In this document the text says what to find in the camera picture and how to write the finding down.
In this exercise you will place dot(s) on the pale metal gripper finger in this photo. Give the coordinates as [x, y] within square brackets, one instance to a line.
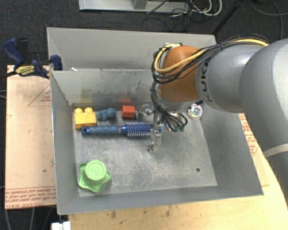
[159, 140]
[152, 142]

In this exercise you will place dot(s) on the grey metal bin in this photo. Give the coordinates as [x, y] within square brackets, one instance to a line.
[139, 162]

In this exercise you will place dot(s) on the red block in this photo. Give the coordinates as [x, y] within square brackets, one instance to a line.
[128, 112]

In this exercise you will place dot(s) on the blue hairbrush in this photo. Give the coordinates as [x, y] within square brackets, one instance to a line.
[103, 130]

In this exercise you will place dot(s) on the blue toy figure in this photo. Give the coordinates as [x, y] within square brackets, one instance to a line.
[107, 114]

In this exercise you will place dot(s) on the green star-shaped cup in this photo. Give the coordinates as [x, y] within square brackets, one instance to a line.
[94, 175]

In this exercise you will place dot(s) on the yellow toy brick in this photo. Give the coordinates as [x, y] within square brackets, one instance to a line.
[84, 119]

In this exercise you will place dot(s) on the brown cardboard board red print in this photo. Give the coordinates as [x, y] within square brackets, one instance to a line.
[26, 140]

